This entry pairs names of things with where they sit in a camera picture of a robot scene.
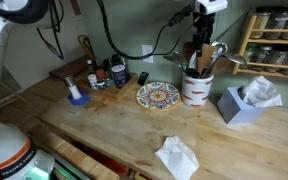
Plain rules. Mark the grey tissue box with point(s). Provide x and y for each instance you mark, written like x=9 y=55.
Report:
x=234 y=110

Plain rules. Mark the wooden wall spice rack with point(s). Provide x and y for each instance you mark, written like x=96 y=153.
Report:
x=265 y=42

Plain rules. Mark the blue bowl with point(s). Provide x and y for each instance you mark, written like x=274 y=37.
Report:
x=80 y=101

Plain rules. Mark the metal ladle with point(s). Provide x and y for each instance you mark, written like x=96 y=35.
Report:
x=225 y=61

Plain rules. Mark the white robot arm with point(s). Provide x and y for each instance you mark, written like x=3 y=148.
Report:
x=20 y=157

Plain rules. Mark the red lid spice jar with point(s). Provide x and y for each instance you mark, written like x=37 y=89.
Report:
x=100 y=73

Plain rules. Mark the large dark can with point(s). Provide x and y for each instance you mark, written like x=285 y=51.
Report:
x=120 y=75

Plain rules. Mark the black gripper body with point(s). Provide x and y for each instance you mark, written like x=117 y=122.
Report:
x=205 y=10

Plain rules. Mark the wooden spice tray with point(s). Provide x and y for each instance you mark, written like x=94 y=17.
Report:
x=111 y=91

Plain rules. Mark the metal slotted spoon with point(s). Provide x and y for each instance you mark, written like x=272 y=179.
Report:
x=220 y=49

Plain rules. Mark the metal serving spoon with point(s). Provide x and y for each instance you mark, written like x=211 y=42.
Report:
x=178 y=59

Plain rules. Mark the wooden spatula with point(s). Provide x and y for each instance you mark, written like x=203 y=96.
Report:
x=204 y=60

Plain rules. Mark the dark wooden cutting board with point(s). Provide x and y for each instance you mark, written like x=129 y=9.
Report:
x=73 y=68

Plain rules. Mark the white wall outlet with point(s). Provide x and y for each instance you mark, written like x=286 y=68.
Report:
x=147 y=49

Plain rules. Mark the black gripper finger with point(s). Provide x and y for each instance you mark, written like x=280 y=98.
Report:
x=196 y=42
x=206 y=38

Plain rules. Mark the white steel pepper grinder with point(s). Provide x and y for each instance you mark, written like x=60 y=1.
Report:
x=72 y=87

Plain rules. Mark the white crumpled napkin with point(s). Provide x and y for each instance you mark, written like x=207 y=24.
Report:
x=178 y=158

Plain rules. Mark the white spice jar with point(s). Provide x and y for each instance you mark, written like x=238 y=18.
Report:
x=92 y=81

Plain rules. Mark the dark wooden spoon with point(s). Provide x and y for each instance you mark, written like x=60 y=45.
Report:
x=189 y=54

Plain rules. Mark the white red utensil holder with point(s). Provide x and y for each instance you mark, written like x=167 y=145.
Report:
x=195 y=92

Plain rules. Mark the small black device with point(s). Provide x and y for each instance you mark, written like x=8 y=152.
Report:
x=143 y=78

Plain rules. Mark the colourful round trivet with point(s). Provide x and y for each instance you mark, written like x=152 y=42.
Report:
x=158 y=96

